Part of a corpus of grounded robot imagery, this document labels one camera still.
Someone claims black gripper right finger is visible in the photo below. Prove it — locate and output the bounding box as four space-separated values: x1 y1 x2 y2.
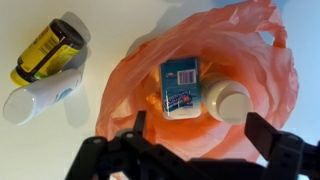
244 112 282 162

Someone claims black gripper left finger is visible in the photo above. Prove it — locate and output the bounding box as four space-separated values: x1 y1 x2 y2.
132 110 148 136

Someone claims white and blue mint container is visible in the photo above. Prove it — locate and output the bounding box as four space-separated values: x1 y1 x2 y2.
158 56 203 120

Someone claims orange plastic bag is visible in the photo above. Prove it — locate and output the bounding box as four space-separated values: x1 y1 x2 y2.
95 0 300 168

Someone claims dark bottle with yellow label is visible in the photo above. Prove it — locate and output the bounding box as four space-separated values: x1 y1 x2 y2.
9 18 87 88

